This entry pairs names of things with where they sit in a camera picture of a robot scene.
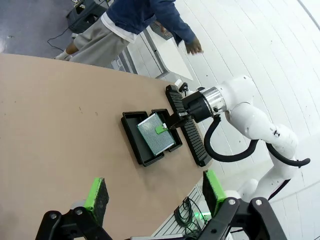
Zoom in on white side table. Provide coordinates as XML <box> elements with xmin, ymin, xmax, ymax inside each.
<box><xmin>139</xmin><ymin>19</ymin><xmax>195</xmax><ymax>82</ymax></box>

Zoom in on green perforated circuit board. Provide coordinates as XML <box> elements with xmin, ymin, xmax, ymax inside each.
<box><xmin>136</xmin><ymin>112</ymin><xmax>175</xmax><ymax>157</ymax></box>

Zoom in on left forearm in denim sleeve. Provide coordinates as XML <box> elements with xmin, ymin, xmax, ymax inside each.
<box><xmin>162</xmin><ymin>12</ymin><xmax>198</xmax><ymax>46</ymax></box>

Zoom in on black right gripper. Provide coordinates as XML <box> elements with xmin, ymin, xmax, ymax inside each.
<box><xmin>154</xmin><ymin>90</ymin><xmax>214</xmax><ymax>135</ymax></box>

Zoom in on black slotted board rack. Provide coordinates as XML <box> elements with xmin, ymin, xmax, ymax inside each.
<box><xmin>165</xmin><ymin>84</ymin><xmax>210</xmax><ymax>168</ymax></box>

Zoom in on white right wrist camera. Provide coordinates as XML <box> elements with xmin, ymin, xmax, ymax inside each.
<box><xmin>174</xmin><ymin>78</ymin><xmax>189</xmax><ymax>93</ymax></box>

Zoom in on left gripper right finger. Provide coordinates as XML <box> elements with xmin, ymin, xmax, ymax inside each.
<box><xmin>197</xmin><ymin>169</ymin><xmax>288</xmax><ymax>240</ymax></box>

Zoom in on black plastic ESD tray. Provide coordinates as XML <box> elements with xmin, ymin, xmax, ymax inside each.
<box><xmin>120</xmin><ymin>110</ymin><xmax>165</xmax><ymax>168</ymax></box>
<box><xmin>151</xmin><ymin>108</ymin><xmax>183</xmax><ymax>153</ymax></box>

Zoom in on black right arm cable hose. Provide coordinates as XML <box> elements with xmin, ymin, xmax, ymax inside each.
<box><xmin>203</xmin><ymin>116</ymin><xmax>311</xmax><ymax>169</ymax></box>

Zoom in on person in denim jacket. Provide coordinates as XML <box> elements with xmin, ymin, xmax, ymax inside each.
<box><xmin>53</xmin><ymin>0</ymin><xmax>198</xmax><ymax>70</ymax></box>

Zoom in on person's left hand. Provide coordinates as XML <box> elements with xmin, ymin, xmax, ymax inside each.
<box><xmin>185</xmin><ymin>38</ymin><xmax>205</xmax><ymax>56</ymax></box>

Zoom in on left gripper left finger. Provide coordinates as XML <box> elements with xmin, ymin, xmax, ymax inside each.
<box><xmin>34</xmin><ymin>176</ymin><xmax>114</xmax><ymax>240</ymax></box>

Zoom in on black cable bundle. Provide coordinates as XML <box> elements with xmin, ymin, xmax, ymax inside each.
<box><xmin>173</xmin><ymin>196</ymin><xmax>209</xmax><ymax>239</ymax></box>

